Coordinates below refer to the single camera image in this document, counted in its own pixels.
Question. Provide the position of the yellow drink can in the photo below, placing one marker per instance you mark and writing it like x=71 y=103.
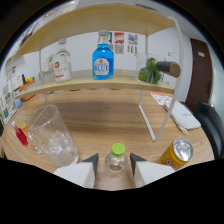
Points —
x=178 y=153

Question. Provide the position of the clear bottle green cap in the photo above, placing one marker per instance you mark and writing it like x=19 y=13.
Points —
x=116 y=161

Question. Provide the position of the clear glass with ice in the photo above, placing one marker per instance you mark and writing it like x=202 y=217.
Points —
x=58 y=143

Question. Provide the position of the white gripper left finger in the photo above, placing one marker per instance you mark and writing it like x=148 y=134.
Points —
x=78 y=173

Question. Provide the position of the brown door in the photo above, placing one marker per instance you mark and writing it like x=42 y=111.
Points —
x=200 y=76

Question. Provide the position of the small red liquid bottle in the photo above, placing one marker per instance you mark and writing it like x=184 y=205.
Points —
x=21 y=136

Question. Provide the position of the orange printed paper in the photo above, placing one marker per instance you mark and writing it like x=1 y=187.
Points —
x=161 y=98

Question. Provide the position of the orange fruit basket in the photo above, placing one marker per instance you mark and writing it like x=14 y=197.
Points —
x=26 y=86

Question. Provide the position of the black armchair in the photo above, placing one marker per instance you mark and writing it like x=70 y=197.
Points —
x=213 y=128

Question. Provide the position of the blue liquid bottle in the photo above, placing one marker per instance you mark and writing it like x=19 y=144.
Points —
x=102 y=63

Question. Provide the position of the clear bottle orange cap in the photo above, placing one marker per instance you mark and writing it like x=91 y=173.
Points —
x=33 y=141

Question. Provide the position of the white fabric pouch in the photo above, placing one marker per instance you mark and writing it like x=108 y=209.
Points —
x=185 y=116

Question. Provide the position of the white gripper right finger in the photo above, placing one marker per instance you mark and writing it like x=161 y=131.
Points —
x=150 y=171

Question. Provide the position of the clear bottle red label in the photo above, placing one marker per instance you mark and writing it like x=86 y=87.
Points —
x=62 y=66

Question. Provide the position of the two-tier wooden shelf rack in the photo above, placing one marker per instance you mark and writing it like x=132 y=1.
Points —
x=100 y=16

